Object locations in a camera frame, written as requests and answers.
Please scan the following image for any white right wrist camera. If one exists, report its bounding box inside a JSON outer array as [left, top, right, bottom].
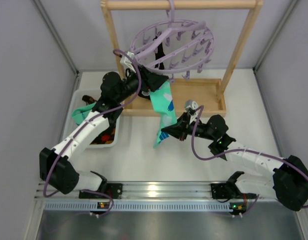
[[185, 100, 199, 118]]

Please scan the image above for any wooden hanging rack frame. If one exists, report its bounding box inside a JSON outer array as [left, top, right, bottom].
[[101, 0, 263, 117]]

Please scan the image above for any brown checkered sock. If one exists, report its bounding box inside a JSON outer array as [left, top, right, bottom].
[[82, 95, 97, 105]]

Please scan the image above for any black argyle sock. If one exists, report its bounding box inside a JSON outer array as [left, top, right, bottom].
[[91, 124, 116, 145]]

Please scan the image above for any white perforated cable duct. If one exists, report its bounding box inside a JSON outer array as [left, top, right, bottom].
[[44, 200, 245, 213]]

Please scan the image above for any white plastic laundry basket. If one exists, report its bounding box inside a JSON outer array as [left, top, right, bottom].
[[62, 88, 120, 149]]

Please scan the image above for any black sock with white stripes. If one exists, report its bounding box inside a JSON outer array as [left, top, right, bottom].
[[154, 43, 165, 74]]

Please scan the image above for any green sock with white patches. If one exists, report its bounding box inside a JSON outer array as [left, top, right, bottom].
[[150, 81, 177, 148]]

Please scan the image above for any black sock with blue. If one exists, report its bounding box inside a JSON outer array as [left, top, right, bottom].
[[138, 85, 151, 100]]

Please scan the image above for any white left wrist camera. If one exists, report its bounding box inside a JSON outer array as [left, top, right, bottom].
[[120, 51, 136, 72]]

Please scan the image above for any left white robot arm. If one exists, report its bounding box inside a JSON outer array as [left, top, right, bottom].
[[39, 66, 168, 195]]

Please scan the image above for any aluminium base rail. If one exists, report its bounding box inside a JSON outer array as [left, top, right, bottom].
[[34, 181, 277, 201]]

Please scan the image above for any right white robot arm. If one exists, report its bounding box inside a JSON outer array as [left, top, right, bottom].
[[162, 113, 308, 212]]

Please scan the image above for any green sock with chevrons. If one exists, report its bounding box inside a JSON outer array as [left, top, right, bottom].
[[71, 103, 95, 126]]

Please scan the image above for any lilac round clip hanger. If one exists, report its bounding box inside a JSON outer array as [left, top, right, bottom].
[[129, 0, 215, 80]]

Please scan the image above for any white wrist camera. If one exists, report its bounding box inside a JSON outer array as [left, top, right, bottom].
[[120, 51, 136, 72], [185, 100, 199, 118]]

